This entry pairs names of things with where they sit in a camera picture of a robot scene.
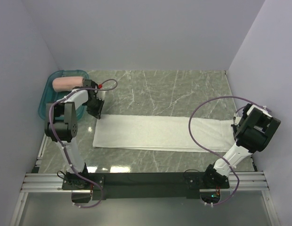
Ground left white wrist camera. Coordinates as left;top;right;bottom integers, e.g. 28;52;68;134
96;84;106;100

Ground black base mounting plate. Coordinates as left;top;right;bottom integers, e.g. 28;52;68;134
61;172;230;203

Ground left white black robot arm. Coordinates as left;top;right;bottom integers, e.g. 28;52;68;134
45;76;104;190

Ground teal plastic tray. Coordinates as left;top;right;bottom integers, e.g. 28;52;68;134
38;70;89;120

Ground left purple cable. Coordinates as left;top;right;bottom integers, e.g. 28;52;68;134
49;79;118;209

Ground rolled pink towel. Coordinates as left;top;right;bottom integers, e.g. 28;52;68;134
52;76;85;92

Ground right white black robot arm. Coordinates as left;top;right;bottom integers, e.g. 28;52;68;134
202;104;281;188

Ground white towel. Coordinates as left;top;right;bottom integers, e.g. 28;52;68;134
92;115;234;152

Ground aluminium rail frame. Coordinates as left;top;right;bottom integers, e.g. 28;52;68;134
10;137;280;226

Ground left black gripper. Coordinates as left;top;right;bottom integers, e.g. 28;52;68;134
85;97;105;119

